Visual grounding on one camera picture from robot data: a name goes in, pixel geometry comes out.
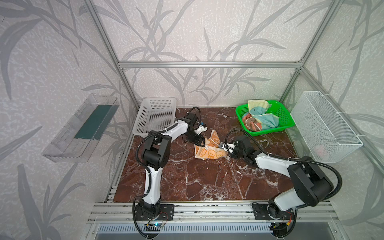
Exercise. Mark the green plastic basket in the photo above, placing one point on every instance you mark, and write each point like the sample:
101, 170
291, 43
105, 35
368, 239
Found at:
277, 109

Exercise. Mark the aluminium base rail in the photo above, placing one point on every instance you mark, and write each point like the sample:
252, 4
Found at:
207, 217

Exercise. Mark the blue yellow towel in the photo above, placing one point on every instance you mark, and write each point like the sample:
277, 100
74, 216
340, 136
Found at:
263, 119

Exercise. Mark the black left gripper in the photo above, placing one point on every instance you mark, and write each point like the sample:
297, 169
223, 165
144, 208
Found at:
197, 138

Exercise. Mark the clear acrylic wall shelf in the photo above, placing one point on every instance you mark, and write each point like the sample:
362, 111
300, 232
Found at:
77, 140

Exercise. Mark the white wire mesh basket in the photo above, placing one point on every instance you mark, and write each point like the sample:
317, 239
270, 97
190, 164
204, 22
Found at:
321, 124

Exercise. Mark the pink object in wire basket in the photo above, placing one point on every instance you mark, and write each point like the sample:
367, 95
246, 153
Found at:
322, 152

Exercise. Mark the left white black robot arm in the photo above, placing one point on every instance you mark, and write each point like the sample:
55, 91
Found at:
153, 154

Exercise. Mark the brown pink striped towel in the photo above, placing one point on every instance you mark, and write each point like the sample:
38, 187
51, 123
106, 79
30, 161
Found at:
251, 123

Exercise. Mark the white plastic basket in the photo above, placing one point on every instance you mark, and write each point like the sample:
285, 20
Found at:
154, 114

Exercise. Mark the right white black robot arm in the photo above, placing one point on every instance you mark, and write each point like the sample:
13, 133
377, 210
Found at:
310, 184

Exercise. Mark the orange bunny pattern towel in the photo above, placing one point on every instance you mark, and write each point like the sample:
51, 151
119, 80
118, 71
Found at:
211, 149

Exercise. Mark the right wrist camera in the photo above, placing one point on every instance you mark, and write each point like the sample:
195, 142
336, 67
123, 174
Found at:
227, 147

